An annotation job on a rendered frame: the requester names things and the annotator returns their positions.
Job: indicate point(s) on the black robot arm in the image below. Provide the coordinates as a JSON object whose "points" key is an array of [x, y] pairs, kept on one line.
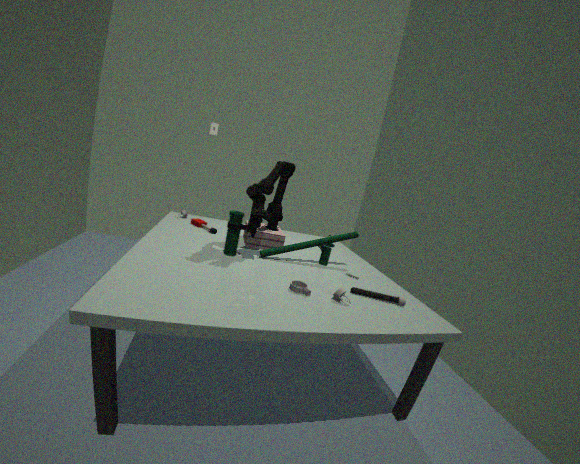
{"points": [[273, 214]]}

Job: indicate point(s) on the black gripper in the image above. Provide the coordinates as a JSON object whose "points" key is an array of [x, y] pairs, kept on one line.
{"points": [[256, 217]]}

